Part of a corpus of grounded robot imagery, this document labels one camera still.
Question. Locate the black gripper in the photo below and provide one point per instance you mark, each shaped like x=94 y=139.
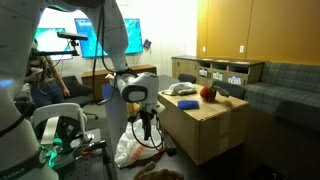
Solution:
x=146 y=123

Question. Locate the white plastic bag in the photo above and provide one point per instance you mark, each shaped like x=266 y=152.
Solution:
x=132 y=146

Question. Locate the brown plush toy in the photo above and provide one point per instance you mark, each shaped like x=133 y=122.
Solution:
x=148 y=173

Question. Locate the black remote control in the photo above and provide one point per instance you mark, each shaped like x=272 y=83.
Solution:
x=169 y=144

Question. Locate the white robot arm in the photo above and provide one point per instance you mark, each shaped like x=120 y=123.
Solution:
x=22 y=157

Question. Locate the large cardboard box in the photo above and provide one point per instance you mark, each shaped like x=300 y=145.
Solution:
x=208 y=131

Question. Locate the white cloth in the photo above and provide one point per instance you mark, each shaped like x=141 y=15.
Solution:
x=181 y=88

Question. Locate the dark chair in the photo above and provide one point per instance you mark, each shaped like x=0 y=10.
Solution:
x=187 y=78
x=226 y=89

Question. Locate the low wooden bench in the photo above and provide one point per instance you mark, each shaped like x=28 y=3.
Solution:
x=98 y=78

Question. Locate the black office chair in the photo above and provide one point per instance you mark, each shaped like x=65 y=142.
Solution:
x=79 y=93

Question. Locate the wooden storage cabinet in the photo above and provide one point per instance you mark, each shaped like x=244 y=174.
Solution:
x=208 y=70

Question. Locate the person in striped top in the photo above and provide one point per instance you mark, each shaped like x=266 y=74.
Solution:
x=46 y=85

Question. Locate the plaid green sofa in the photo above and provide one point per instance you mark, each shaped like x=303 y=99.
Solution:
x=288 y=91

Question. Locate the wall television screen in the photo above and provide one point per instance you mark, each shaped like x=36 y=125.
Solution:
x=91 y=47

